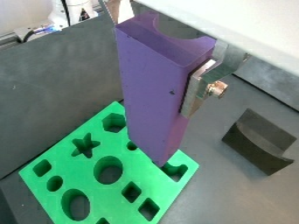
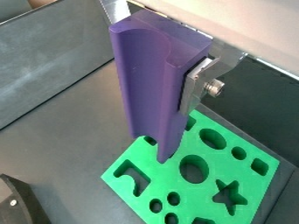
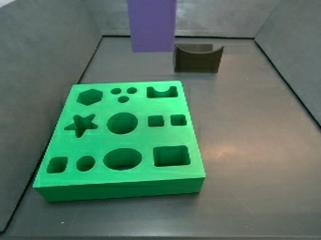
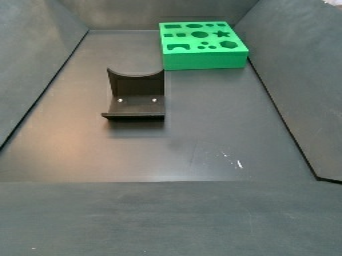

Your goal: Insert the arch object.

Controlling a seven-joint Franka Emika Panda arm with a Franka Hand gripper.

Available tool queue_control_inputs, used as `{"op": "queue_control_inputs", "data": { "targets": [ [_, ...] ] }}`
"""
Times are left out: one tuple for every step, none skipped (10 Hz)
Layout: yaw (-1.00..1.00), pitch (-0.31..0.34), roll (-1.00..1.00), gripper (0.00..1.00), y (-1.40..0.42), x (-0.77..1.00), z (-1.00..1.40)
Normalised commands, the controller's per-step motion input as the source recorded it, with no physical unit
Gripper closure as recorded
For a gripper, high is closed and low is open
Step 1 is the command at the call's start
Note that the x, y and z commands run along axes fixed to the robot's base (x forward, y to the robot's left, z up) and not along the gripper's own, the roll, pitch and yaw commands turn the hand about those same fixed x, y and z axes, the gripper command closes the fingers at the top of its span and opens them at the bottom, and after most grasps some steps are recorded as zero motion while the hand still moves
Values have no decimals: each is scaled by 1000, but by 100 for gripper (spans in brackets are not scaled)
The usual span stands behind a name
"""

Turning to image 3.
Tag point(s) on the purple flat gripper finger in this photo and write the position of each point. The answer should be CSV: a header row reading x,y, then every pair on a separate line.
x,y
152,25

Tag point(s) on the green shape sorter board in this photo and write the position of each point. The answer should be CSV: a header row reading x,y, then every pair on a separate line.
x,y
124,143

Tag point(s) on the dark olive arch block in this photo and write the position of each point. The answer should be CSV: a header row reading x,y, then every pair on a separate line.
x,y
197,58

